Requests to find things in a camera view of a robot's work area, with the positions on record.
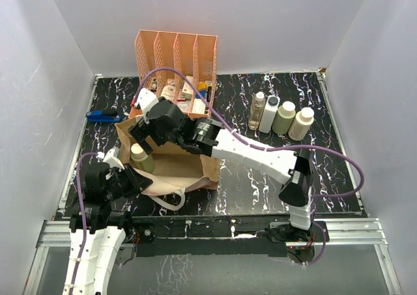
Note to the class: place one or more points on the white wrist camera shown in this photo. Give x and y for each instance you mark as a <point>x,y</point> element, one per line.
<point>145,101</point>
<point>111,157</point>

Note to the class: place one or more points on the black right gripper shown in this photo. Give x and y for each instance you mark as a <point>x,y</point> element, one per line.
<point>140,132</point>

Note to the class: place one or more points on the pink plastic file organizer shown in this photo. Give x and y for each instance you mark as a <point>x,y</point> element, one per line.
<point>174,58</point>

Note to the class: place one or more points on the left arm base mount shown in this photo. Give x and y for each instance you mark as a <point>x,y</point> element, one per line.
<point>140,233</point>

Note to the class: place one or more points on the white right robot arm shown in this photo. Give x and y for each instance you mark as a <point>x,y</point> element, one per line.
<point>291,169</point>

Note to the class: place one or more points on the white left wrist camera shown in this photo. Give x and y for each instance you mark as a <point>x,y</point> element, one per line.
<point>111,157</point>

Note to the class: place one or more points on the brown canvas tote bag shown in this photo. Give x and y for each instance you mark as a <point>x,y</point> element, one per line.
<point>176,172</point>

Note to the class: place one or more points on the yellow blue small boxes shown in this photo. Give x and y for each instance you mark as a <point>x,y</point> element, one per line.
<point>205,89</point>

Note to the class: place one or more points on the white medicine box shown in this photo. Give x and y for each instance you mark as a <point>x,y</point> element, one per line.
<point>168,92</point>

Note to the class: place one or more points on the white box with icons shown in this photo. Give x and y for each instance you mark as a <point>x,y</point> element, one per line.
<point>199,107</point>

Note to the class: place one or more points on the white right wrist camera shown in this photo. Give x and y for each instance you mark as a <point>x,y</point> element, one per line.
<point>145,101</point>

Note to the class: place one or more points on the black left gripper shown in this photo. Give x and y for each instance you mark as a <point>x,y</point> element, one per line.
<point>137,182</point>

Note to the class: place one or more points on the green bottle beige cap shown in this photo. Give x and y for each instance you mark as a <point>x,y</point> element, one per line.
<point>140,159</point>
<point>301,124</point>
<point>284,118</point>

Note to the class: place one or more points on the clear bottle amber liquid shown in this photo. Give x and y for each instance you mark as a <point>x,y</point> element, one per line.
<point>256,111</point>

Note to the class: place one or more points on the orange items in organizer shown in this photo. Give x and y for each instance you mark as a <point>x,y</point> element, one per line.
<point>153,84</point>

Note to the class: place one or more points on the white red small box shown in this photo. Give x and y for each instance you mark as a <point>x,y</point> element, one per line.
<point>186,92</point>

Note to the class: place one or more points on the white bottle dark grey cap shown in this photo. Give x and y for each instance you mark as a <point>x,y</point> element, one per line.
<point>269,113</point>

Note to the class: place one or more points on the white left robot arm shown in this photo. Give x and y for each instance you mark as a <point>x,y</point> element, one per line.
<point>96,230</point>

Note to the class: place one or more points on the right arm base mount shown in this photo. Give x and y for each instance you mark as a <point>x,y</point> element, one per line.
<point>286,233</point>

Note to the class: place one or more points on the blue stapler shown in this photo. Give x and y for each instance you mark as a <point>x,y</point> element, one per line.
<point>106,116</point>

